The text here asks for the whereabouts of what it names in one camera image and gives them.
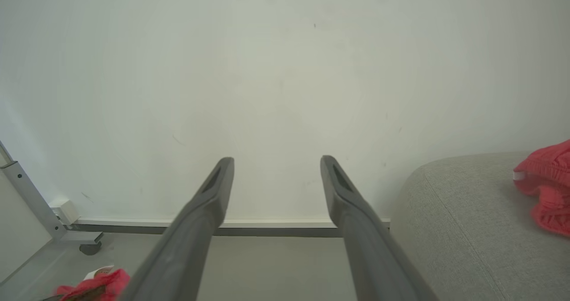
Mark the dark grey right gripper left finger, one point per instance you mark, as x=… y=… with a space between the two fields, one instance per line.
x=187 y=247

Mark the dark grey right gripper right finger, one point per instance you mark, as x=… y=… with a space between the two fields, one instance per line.
x=369 y=256

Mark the red garment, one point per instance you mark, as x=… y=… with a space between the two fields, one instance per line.
x=550 y=189

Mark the grey fabric sofa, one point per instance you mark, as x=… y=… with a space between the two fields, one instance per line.
x=467 y=229

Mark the red cloth with white label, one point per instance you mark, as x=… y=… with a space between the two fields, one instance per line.
x=104 y=285

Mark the black caster wheel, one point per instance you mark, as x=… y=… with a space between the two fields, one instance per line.
x=90 y=248

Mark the white wall box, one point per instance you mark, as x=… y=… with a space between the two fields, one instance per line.
x=66 y=211

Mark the grey metal frame leg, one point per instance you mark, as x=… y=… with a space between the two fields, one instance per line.
x=31 y=194

